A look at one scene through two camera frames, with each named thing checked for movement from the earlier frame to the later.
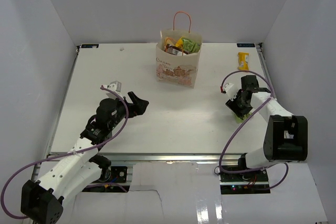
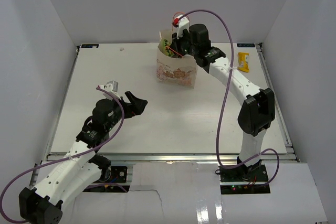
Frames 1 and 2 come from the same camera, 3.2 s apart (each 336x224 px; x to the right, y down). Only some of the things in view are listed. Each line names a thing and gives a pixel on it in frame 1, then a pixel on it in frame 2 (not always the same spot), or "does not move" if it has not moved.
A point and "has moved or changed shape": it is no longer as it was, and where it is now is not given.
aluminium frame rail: (174, 158) does not move
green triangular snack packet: (239, 120) has moved or changed shape
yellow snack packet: (243, 61) does not move
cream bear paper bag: (181, 70) does not move
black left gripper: (137, 107) does not move
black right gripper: (239, 112) → (176, 43)
